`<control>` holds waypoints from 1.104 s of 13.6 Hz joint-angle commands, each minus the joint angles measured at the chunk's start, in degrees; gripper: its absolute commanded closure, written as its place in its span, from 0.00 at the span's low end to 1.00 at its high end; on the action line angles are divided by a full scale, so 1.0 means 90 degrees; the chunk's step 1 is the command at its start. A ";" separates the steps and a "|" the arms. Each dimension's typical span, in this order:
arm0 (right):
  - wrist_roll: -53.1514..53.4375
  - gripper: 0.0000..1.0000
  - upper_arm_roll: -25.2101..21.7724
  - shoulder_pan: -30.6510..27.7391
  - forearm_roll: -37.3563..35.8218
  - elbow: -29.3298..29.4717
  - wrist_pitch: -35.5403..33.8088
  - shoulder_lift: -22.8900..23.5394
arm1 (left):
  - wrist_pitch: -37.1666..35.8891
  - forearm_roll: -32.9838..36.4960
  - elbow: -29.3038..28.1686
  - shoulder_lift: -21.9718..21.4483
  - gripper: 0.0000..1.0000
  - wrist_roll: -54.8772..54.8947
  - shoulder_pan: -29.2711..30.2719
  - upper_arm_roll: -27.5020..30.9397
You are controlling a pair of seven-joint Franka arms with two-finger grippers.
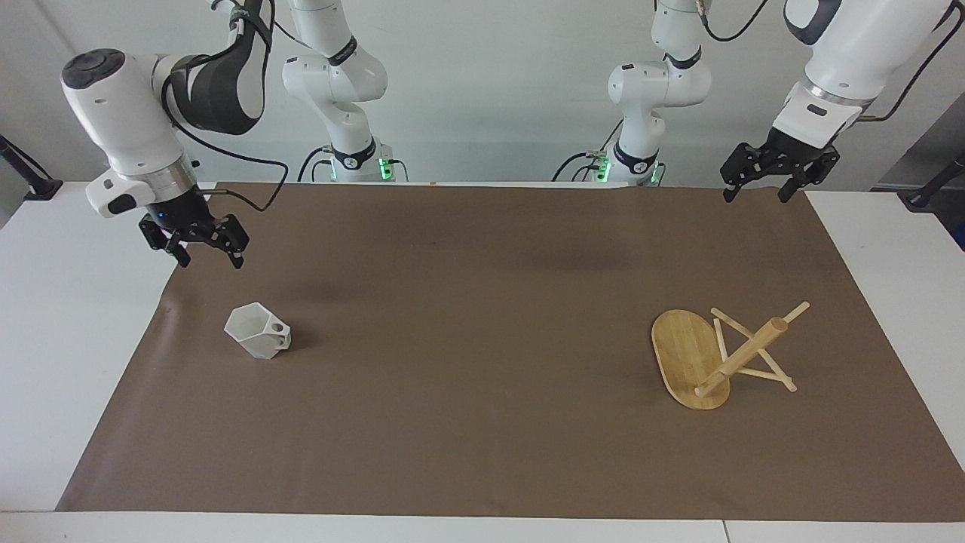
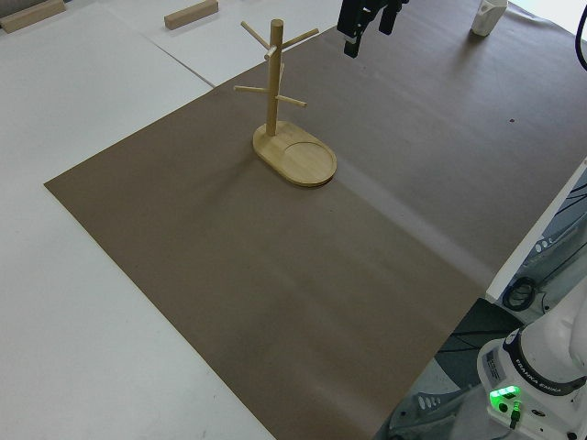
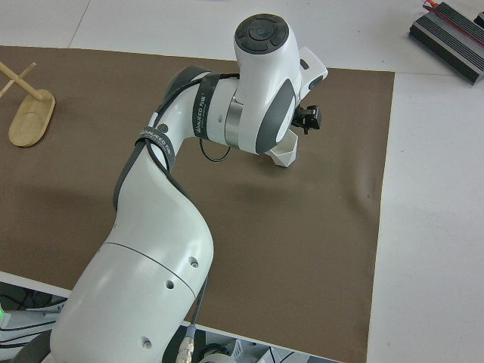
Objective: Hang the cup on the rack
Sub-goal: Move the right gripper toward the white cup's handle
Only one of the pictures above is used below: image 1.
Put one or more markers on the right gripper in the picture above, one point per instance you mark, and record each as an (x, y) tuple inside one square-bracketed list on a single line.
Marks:
[(181, 215)]

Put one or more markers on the black stand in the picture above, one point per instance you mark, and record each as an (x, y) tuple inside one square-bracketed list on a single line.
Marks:
[(41, 186), (923, 196)]

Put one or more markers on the white faceted cup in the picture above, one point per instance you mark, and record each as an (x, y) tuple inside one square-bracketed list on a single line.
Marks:
[(256, 332)]

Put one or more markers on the wooden cup rack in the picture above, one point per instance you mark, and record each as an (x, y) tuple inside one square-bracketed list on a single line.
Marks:
[(690, 354)]

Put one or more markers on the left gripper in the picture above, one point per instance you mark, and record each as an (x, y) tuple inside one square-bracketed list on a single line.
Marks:
[(795, 153)]

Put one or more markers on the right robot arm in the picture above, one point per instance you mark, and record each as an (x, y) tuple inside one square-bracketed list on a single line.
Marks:
[(128, 121)]

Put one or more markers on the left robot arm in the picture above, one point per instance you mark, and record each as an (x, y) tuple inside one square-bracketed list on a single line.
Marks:
[(844, 45)]

